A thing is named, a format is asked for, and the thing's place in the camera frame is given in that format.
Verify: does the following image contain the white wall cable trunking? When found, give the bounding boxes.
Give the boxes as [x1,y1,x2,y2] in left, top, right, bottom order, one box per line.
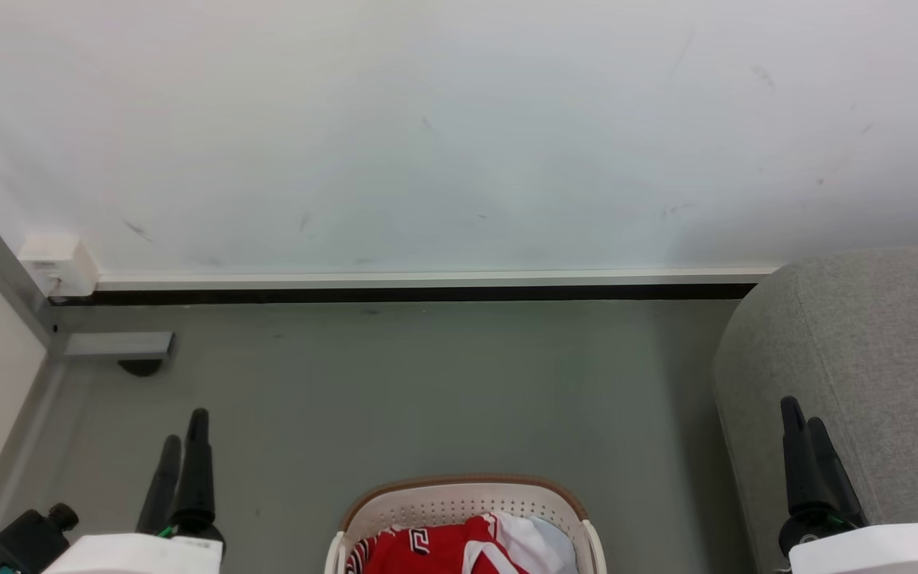
[96,267,783,290]

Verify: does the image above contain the grey fabric sofa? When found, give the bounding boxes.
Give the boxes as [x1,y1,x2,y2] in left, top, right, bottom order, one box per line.
[712,246,918,574]

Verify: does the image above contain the white wall junction box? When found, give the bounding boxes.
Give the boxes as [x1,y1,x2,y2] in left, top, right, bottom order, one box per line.
[18,233,101,297]

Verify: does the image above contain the red basketball jersey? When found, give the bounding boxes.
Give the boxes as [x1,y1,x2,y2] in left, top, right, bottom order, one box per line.
[345,514,532,574]

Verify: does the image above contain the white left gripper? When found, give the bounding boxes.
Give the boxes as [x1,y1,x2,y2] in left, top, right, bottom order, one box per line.
[43,408,226,574]

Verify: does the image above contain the white t-shirt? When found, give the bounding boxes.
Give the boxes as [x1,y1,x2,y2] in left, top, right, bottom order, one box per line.
[491,510,579,574]

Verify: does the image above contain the white perforated laundry basket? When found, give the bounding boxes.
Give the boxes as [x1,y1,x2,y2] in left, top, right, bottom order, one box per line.
[325,475,608,574]

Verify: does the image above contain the black baseboard strip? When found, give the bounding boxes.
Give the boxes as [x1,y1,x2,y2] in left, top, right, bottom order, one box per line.
[49,285,759,307]

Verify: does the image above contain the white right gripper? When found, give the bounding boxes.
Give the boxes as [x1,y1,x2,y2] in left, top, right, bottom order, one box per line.
[778,396,918,574]

